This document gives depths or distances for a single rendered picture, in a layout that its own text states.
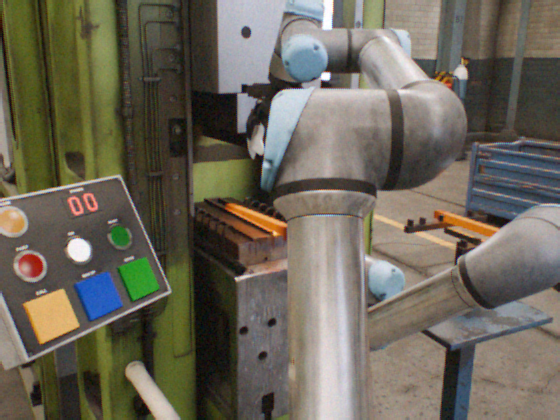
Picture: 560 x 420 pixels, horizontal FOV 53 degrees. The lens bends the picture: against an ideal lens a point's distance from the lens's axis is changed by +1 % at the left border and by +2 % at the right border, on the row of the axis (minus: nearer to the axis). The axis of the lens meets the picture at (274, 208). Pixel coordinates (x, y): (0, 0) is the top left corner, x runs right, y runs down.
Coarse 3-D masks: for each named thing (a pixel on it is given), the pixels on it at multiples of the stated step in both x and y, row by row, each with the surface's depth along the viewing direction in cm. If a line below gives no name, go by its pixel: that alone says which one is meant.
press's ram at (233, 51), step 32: (192, 0) 136; (224, 0) 126; (256, 0) 130; (320, 0) 140; (192, 32) 138; (224, 32) 128; (256, 32) 132; (192, 64) 141; (224, 64) 130; (256, 64) 134
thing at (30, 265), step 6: (24, 258) 97; (30, 258) 98; (36, 258) 99; (18, 264) 96; (24, 264) 97; (30, 264) 97; (36, 264) 98; (42, 264) 99; (24, 270) 96; (30, 270) 97; (36, 270) 98; (42, 270) 99; (30, 276) 97; (36, 276) 98
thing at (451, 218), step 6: (438, 216) 172; (450, 216) 168; (456, 216) 167; (450, 222) 168; (456, 222) 166; (462, 222) 164; (468, 222) 162; (474, 222) 162; (468, 228) 162; (474, 228) 160; (480, 228) 158; (486, 228) 156; (492, 228) 156; (486, 234) 156; (492, 234) 154
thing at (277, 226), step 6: (228, 204) 171; (234, 204) 171; (234, 210) 167; (240, 210) 164; (246, 210) 163; (246, 216) 161; (252, 216) 158; (258, 216) 156; (264, 216) 156; (258, 222) 155; (264, 222) 152; (270, 222) 149; (276, 222) 149; (270, 228) 150; (276, 228) 147; (282, 228) 144; (282, 234) 145
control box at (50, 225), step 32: (64, 192) 108; (96, 192) 113; (32, 224) 101; (64, 224) 105; (96, 224) 111; (128, 224) 117; (0, 256) 94; (64, 256) 103; (96, 256) 108; (128, 256) 114; (0, 288) 93; (32, 288) 97; (64, 288) 101; (160, 288) 117; (0, 320) 93; (96, 320) 103; (0, 352) 95; (32, 352) 93
